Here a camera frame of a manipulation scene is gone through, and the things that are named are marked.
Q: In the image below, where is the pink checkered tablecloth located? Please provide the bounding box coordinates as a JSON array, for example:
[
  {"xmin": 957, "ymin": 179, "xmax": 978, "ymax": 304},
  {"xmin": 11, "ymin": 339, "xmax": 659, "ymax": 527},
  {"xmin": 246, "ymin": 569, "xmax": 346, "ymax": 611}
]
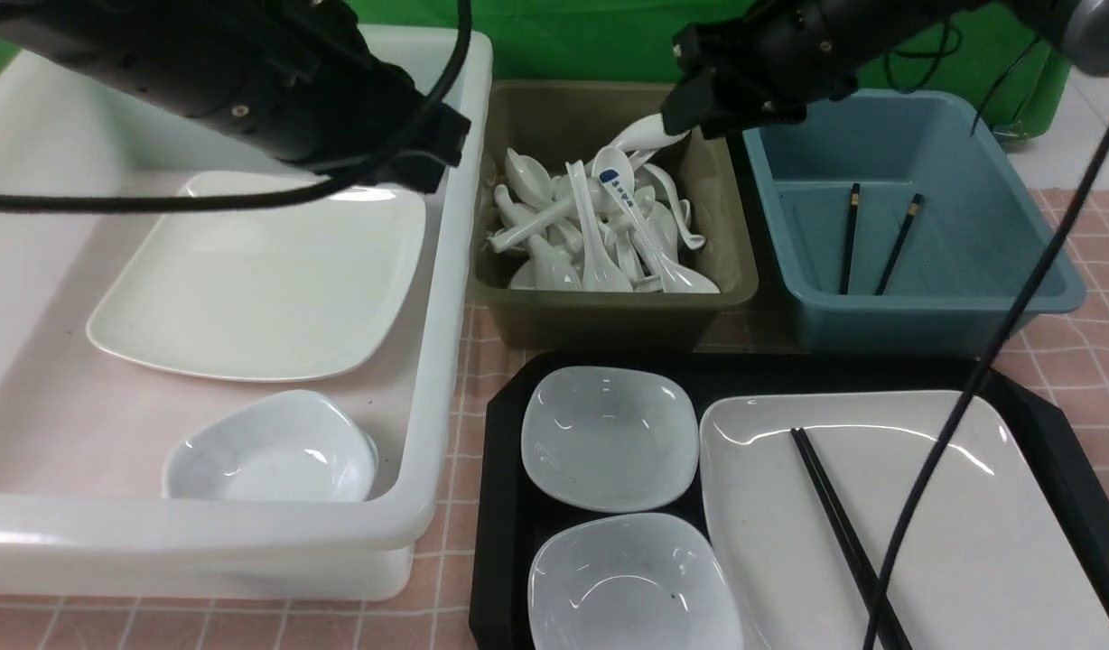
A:
[{"xmin": 0, "ymin": 190, "xmax": 1109, "ymax": 649}]

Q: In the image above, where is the dark chopstick in bin left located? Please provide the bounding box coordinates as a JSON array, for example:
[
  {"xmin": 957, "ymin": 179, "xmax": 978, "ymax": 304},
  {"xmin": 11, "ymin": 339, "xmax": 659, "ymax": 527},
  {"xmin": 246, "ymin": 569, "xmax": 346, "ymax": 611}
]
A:
[{"xmin": 840, "ymin": 182, "xmax": 861, "ymax": 293}]

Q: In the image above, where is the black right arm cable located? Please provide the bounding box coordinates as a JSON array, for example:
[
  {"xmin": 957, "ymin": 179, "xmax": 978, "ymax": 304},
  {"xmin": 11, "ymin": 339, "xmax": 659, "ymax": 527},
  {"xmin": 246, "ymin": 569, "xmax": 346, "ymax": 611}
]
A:
[{"xmin": 863, "ymin": 87, "xmax": 1109, "ymax": 650}]

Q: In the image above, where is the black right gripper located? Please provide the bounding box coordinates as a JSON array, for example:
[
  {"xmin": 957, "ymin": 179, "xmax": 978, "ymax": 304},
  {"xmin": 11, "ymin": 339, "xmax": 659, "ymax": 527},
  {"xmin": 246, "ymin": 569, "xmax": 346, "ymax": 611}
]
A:
[{"xmin": 659, "ymin": 14, "xmax": 826, "ymax": 138}]

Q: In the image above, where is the green backdrop cloth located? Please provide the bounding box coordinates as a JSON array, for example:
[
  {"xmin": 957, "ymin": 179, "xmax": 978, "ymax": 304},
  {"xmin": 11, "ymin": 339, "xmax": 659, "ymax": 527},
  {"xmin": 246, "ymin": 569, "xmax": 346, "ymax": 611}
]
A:
[{"xmin": 0, "ymin": 0, "xmax": 1072, "ymax": 141}]

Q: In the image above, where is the blue plastic bin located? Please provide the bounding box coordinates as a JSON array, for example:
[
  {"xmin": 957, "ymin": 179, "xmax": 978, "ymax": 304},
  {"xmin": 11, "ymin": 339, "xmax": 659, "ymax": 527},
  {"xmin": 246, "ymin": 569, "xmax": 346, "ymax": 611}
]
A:
[{"xmin": 741, "ymin": 90, "xmax": 1051, "ymax": 357}]

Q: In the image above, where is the white square plate in tub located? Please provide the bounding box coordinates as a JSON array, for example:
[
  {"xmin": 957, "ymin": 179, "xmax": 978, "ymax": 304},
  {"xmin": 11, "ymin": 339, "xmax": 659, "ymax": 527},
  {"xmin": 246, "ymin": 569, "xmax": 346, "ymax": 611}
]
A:
[{"xmin": 87, "ymin": 185, "xmax": 427, "ymax": 383}]

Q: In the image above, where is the black chopstick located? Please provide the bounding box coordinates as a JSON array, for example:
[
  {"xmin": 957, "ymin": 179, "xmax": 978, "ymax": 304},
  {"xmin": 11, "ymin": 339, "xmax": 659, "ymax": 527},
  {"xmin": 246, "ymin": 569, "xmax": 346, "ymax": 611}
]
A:
[
  {"xmin": 788, "ymin": 427, "xmax": 901, "ymax": 650},
  {"xmin": 794, "ymin": 426, "xmax": 913, "ymax": 650}
]

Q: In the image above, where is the dark chopstick in bin right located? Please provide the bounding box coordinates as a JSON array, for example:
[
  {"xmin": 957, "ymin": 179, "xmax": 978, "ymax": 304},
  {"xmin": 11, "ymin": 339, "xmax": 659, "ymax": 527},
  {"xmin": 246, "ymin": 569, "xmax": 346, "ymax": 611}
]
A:
[{"xmin": 875, "ymin": 193, "xmax": 925, "ymax": 295}]

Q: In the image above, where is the large white plastic tub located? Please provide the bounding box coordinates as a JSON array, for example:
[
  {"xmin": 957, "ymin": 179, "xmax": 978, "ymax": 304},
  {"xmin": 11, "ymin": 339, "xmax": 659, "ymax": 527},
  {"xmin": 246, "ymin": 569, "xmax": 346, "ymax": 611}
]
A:
[{"xmin": 0, "ymin": 32, "xmax": 494, "ymax": 600}]

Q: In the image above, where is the white bowl in tub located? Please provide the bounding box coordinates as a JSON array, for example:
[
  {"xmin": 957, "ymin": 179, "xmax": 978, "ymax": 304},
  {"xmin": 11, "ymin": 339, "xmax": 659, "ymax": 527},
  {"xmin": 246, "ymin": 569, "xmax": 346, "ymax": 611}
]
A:
[{"xmin": 161, "ymin": 390, "xmax": 378, "ymax": 502}]

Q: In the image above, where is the black serving tray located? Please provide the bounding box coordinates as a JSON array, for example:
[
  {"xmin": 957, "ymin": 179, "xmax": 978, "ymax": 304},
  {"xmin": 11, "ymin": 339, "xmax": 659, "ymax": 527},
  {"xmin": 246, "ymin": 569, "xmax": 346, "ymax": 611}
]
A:
[{"xmin": 469, "ymin": 351, "xmax": 1109, "ymax": 649}]

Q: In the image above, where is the olive green plastic bin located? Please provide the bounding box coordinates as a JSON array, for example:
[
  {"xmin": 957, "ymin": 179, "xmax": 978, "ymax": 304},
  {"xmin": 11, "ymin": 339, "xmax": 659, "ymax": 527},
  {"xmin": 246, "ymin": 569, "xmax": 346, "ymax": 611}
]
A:
[{"xmin": 468, "ymin": 79, "xmax": 760, "ymax": 351}]

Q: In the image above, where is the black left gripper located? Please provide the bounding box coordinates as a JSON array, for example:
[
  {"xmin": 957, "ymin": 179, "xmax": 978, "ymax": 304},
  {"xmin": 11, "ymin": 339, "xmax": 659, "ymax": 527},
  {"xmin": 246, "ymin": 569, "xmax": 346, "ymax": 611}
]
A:
[{"xmin": 247, "ymin": 35, "xmax": 471, "ymax": 194}]

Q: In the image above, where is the dark chopstick in bin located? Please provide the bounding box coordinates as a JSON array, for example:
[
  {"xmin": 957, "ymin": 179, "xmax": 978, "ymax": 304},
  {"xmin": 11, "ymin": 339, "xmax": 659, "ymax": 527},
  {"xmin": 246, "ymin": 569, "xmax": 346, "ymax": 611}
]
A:
[
  {"xmin": 875, "ymin": 193, "xmax": 925, "ymax": 295},
  {"xmin": 840, "ymin": 182, "xmax": 861, "ymax": 293}
]

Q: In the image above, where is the white spoon top of pile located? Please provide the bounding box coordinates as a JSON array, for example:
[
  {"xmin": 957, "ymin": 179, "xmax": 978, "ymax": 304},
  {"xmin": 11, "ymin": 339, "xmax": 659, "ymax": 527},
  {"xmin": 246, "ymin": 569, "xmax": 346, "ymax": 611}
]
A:
[{"xmin": 609, "ymin": 114, "xmax": 688, "ymax": 153}]

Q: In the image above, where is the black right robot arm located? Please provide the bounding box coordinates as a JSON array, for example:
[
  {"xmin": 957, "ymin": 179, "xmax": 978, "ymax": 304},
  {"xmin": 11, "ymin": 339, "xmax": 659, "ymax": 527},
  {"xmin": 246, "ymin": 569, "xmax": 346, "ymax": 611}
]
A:
[{"xmin": 659, "ymin": 1, "xmax": 1109, "ymax": 138}]

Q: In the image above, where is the white spoon upright centre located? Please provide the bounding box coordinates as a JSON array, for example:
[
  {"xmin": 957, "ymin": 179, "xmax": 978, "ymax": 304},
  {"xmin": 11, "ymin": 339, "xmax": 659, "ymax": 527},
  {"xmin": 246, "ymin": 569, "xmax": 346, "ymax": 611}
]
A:
[{"xmin": 564, "ymin": 161, "xmax": 633, "ymax": 293}]

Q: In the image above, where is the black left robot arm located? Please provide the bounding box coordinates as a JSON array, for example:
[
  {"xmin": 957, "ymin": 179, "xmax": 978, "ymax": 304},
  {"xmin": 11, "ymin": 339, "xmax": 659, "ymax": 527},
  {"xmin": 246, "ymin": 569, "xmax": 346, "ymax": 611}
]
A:
[{"xmin": 0, "ymin": 1, "xmax": 427, "ymax": 177}]

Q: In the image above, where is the white spoon blue handle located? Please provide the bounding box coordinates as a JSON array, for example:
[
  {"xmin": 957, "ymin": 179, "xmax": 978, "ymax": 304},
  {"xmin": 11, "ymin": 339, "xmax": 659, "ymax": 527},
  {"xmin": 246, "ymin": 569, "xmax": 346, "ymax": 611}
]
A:
[{"xmin": 594, "ymin": 145, "xmax": 720, "ymax": 293}]

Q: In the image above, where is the white rectangular rice plate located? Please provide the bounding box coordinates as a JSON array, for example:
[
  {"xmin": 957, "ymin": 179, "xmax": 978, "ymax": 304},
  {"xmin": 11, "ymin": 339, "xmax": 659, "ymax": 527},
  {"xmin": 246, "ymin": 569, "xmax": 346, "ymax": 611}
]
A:
[{"xmin": 700, "ymin": 390, "xmax": 1109, "ymax": 649}]

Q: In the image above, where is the white spoon right hooked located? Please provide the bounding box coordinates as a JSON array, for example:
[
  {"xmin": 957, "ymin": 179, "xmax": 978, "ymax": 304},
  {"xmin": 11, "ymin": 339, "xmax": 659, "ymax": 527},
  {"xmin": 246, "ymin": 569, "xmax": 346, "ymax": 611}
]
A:
[{"xmin": 642, "ymin": 163, "xmax": 708, "ymax": 251}]

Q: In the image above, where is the white bowl tray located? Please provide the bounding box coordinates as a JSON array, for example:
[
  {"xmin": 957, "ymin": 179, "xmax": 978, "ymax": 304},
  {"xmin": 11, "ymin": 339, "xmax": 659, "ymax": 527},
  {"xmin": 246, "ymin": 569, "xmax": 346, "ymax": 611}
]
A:
[
  {"xmin": 527, "ymin": 512, "xmax": 744, "ymax": 649},
  {"xmin": 520, "ymin": 366, "xmax": 700, "ymax": 514}
]

